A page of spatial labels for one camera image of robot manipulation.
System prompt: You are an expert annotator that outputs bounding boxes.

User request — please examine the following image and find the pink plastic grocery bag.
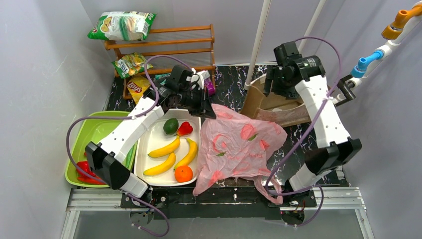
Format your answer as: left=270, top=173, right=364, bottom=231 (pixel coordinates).
left=193, top=104, right=287, bottom=205

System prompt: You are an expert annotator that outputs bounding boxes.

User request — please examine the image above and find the yellow banana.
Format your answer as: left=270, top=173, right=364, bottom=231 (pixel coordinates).
left=148, top=136, right=180, bottom=158
left=174, top=138, right=199, bottom=170
left=143, top=153, right=176, bottom=176

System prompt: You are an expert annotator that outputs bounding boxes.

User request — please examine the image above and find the orange fruit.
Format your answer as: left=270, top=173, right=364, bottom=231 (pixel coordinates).
left=175, top=165, right=193, bottom=183

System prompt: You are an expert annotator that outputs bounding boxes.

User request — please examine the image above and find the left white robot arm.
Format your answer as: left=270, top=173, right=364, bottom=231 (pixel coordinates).
left=85, top=65, right=216, bottom=198

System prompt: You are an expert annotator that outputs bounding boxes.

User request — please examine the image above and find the brown burlap tote bag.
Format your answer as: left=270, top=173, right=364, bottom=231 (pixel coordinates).
left=240, top=74, right=330, bottom=128

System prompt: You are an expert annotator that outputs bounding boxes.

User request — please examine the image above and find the yellow Lays chips bag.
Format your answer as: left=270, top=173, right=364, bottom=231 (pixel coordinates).
left=126, top=76, right=151, bottom=104

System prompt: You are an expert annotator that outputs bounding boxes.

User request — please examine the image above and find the green yellow snack bag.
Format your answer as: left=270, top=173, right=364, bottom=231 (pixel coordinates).
left=112, top=52, right=154, bottom=79

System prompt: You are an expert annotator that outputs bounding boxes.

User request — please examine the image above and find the green white chips bag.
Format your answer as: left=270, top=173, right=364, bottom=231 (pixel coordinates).
left=87, top=11, right=156, bottom=41

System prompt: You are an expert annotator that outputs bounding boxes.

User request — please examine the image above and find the red strawberry toy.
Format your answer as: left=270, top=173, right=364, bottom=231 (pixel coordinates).
left=177, top=121, right=194, bottom=136

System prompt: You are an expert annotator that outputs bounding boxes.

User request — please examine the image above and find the purple grape candy packet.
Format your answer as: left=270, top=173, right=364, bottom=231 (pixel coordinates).
left=204, top=71, right=216, bottom=96

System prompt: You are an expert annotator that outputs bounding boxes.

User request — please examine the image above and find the green avocado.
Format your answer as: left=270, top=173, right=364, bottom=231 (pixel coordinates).
left=163, top=118, right=179, bottom=135

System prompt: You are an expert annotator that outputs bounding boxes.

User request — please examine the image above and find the teal candy packet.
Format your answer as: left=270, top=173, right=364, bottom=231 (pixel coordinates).
left=154, top=73, right=170, bottom=84

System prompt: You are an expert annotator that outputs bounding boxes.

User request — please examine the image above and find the white rectangular tray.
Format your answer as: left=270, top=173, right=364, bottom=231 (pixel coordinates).
left=133, top=109, right=202, bottom=187

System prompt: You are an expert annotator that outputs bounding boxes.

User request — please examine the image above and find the black pipe clamp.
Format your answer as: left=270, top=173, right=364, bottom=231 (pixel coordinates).
left=334, top=74, right=356, bottom=107

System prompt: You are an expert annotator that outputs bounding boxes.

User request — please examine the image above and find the blue pipe valve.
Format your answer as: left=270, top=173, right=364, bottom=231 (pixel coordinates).
left=350, top=50, right=384, bottom=78

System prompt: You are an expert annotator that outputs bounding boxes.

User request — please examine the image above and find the green cucumber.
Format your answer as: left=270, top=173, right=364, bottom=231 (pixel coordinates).
left=124, top=145, right=136, bottom=169

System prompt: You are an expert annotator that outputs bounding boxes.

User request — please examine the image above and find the wooden shelf rack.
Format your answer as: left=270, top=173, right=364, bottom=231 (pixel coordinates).
left=104, top=24, right=216, bottom=85

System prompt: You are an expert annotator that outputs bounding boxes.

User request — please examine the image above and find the orange pipe valve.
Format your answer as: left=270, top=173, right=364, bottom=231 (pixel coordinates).
left=381, top=10, right=414, bottom=40

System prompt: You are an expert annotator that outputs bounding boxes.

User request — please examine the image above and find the red bell pepper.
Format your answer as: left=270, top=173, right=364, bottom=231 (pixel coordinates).
left=76, top=161, right=105, bottom=185

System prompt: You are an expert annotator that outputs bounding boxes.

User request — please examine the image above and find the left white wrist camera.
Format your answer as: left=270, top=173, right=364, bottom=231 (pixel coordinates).
left=188, top=68, right=211, bottom=90

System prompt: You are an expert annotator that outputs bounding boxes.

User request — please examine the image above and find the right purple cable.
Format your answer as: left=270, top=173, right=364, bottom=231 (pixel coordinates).
left=264, top=36, right=342, bottom=228

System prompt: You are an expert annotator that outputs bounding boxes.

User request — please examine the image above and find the purple cable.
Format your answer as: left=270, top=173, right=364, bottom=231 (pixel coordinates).
left=66, top=55, right=193, bottom=238
left=264, top=36, right=342, bottom=228

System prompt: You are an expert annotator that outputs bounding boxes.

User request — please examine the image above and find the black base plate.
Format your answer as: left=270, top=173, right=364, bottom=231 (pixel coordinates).
left=141, top=182, right=317, bottom=220

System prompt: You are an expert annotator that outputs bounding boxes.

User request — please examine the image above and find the white PVC pipe frame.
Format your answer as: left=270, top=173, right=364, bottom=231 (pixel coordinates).
left=244, top=0, right=422, bottom=98

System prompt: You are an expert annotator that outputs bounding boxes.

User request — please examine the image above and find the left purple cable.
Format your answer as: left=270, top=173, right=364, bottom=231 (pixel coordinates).
left=66, top=55, right=193, bottom=238

